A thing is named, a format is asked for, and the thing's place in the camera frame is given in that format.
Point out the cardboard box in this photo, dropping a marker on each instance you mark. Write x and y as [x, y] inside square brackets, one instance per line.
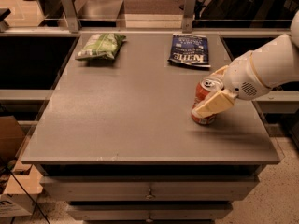
[19, 183]

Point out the blue kettle chip bag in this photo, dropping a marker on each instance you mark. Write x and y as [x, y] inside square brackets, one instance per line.
[188, 49]

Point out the lower drawer with knob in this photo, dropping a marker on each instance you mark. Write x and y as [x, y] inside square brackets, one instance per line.
[149, 211]

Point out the left metal bracket post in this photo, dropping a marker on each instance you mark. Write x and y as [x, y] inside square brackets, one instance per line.
[71, 16]

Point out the right metal bracket post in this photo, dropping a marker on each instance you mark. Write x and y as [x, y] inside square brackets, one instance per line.
[187, 19]

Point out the grey drawer cabinet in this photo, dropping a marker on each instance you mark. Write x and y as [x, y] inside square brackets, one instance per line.
[132, 118]

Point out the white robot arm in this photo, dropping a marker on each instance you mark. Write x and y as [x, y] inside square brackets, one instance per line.
[277, 63]

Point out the drawer with knob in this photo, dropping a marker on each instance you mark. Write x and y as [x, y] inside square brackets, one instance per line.
[97, 189]
[149, 211]

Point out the metal bracket post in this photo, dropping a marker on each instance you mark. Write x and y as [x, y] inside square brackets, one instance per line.
[187, 19]
[71, 16]

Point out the upper drawer with knob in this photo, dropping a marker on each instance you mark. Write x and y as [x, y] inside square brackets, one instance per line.
[97, 189]

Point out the black bag in background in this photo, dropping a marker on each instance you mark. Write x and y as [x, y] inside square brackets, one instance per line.
[231, 9]

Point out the green jalapeno chip bag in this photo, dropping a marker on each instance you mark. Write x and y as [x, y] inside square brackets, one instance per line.
[101, 46]

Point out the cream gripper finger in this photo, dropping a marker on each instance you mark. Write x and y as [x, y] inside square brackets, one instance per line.
[214, 103]
[220, 72]

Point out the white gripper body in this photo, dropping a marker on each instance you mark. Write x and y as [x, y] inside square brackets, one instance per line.
[244, 76]

